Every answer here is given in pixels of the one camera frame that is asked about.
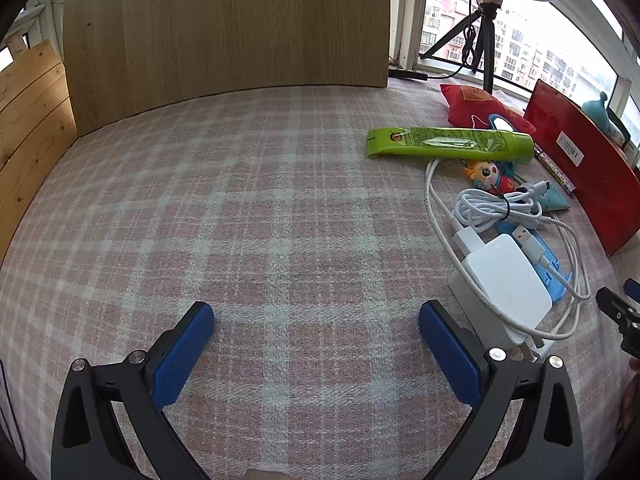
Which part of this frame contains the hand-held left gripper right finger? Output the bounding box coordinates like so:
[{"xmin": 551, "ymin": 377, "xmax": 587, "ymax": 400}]
[{"xmin": 418, "ymin": 300, "xmax": 585, "ymax": 480}]

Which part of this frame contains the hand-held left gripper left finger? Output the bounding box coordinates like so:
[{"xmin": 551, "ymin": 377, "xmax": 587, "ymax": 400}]
[{"xmin": 51, "ymin": 301, "xmax": 216, "ymax": 480}]

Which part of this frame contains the red cardboard box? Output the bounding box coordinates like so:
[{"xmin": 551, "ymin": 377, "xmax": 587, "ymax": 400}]
[{"xmin": 522, "ymin": 79, "xmax": 640, "ymax": 257}]

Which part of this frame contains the green tube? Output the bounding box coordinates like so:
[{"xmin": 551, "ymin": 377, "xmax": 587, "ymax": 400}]
[{"xmin": 366, "ymin": 126, "xmax": 535, "ymax": 163}]

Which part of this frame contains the person's right hand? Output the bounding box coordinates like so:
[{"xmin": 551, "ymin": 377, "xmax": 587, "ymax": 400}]
[{"xmin": 616, "ymin": 382, "xmax": 640, "ymax": 442}]

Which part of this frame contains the blue phone stand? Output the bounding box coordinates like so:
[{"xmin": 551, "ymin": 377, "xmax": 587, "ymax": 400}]
[{"xmin": 497, "ymin": 222, "xmax": 577, "ymax": 302}]

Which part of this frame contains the large white charger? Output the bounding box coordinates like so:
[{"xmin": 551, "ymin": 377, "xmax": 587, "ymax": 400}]
[{"xmin": 447, "ymin": 234, "xmax": 557, "ymax": 362}]

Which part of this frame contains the small white adapter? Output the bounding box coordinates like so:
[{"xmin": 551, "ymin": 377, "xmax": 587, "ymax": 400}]
[{"xmin": 452, "ymin": 229, "xmax": 489, "ymax": 257}]

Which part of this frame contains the light blue packet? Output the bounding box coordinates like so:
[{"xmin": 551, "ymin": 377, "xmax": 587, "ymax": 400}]
[{"xmin": 515, "ymin": 180, "xmax": 571, "ymax": 211}]

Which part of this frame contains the patterned pen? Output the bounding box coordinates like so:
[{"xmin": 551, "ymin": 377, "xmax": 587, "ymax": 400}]
[{"xmin": 534, "ymin": 147, "xmax": 577, "ymax": 194}]

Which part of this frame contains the teal bottle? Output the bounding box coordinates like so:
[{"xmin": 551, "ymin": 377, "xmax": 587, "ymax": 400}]
[{"xmin": 581, "ymin": 91, "xmax": 631, "ymax": 143}]

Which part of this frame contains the red fabric pouch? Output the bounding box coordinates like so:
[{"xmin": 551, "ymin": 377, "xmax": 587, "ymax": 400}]
[{"xmin": 440, "ymin": 83, "xmax": 536, "ymax": 136}]

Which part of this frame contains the pine plank panel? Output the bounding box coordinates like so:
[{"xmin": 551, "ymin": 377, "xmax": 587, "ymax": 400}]
[{"xmin": 0, "ymin": 40, "xmax": 78, "ymax": 267}]

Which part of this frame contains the black tripod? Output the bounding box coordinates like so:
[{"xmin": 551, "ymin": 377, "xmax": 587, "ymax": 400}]
[{"xmin": 420, "ymin": 0, "xmax": 507, "ymax": 93}]

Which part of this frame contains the large wooden board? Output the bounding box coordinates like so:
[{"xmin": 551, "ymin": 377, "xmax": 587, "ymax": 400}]
[{"xmin": 62, "ymin": 0, "xmax": 391, "ymax": 137}]

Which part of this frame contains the bundled white cable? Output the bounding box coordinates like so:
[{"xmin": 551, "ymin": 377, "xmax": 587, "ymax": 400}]
[{"xmin": 450, "ymin": 180, "xmax": 556, "ymax": 234}]

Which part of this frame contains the long white cable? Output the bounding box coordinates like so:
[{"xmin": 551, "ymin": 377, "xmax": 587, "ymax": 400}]
[{"xmin": 425, "ymin": 157, "xmax": 593, "ymax": 341}]

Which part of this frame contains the cartoon figurine keychain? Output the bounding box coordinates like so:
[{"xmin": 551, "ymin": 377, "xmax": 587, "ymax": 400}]
[{"xmin": 462, "ymin": 159, "xmax": 519, "ymax": 196}]

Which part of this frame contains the black cable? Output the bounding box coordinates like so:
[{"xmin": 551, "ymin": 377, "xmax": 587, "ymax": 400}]
[{"xmin": 389, "ymin": 0, "xmax": 482, "ymax": 82}]

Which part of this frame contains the white window frame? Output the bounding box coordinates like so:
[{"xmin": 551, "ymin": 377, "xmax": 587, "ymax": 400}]
[{"xmin": 390, "ymin": 0, "xmax": 640, "ymax": 171}]

